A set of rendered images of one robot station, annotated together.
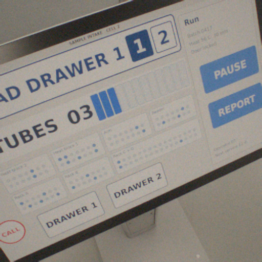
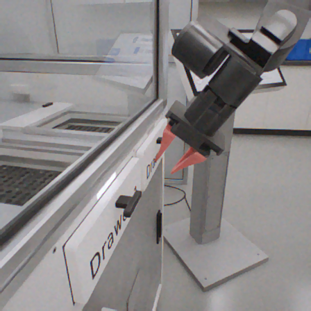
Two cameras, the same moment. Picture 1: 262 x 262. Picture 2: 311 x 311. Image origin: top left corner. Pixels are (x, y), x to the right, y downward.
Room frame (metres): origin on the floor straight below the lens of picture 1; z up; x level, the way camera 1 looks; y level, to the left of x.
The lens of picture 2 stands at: (-0.97, 0.54, 1.18)
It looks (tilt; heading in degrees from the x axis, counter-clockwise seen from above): 25 degrees down; 350
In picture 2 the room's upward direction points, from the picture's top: straight up
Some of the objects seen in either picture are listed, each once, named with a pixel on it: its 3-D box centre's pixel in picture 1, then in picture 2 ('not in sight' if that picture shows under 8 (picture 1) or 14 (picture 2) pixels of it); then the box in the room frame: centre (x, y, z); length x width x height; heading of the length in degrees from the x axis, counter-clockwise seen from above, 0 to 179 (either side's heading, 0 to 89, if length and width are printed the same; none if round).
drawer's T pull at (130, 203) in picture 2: not in sight; (126, 202); (-0.57, 0.53, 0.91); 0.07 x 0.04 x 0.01; 157
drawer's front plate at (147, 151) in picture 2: not in sight; (154, 150); (-0.27, 0.43, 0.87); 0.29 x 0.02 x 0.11; 157
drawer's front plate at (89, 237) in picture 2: not in sight; (114, 214); (-0.56, 0.55, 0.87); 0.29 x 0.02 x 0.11; 157
